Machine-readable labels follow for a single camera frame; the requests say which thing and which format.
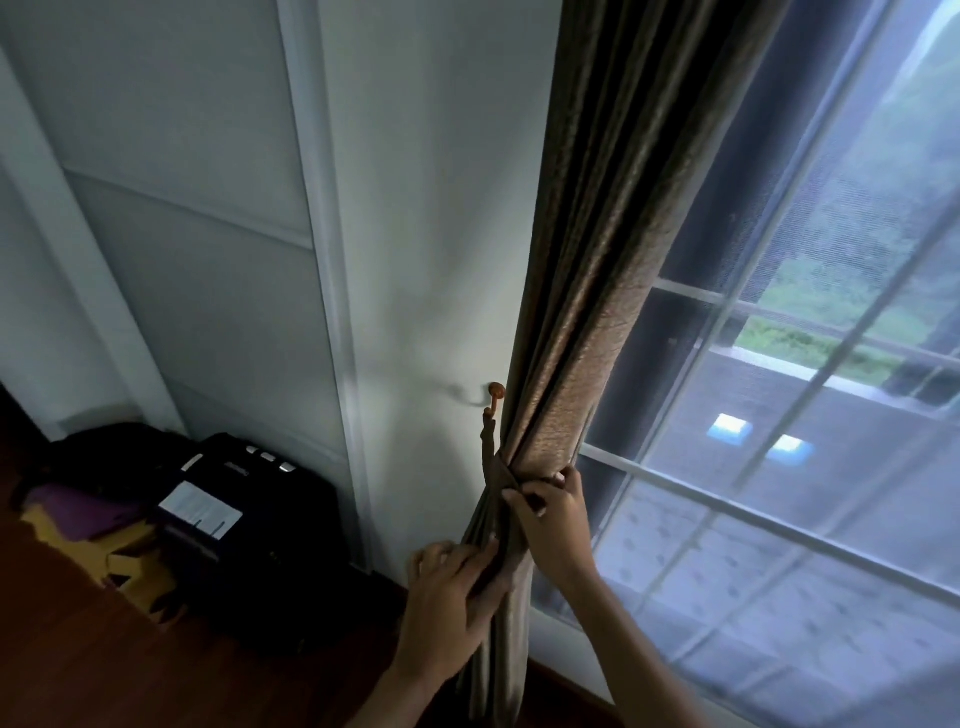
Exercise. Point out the purple cloth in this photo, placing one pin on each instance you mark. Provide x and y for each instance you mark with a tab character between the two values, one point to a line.
82	510

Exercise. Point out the black bag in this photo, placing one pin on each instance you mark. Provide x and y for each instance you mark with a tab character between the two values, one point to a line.
120	457

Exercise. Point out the white sheer curtain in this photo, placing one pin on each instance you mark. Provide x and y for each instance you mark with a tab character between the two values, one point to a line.
825	375

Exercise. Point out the person's left hand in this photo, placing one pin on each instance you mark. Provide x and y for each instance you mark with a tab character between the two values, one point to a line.
439	611

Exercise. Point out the person's left forearm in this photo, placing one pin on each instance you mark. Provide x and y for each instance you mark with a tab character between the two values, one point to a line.
401	697

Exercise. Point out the white framed window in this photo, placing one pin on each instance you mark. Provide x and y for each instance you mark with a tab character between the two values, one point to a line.
750	525

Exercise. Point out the person's right hand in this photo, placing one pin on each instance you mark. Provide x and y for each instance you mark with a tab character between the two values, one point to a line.
559	536

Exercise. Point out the brown curtain tieback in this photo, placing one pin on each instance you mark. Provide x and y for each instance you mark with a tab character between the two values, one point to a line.
495	469

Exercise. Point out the brown curtain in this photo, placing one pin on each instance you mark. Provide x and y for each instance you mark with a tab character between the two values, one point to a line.
600	225

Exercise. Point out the person's left thumb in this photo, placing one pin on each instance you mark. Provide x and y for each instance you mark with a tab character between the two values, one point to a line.
484	559

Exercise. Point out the person's right thumb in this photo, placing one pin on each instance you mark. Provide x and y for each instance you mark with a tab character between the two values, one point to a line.
523	499

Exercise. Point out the black suitcase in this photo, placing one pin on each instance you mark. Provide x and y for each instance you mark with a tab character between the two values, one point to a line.
262	547

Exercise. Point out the person's right forearm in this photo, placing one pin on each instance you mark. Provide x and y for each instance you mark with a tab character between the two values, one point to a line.
637	660

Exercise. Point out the white paper tag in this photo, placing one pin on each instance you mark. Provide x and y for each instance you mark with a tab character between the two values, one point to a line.
201	508

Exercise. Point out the white panelled sliding door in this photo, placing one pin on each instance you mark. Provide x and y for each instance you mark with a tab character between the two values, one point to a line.
187	262

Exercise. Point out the brown wall hook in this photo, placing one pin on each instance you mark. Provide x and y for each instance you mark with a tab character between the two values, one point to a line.
496	391

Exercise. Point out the yellow cardboard piece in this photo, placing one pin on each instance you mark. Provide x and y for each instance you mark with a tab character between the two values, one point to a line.
139	570

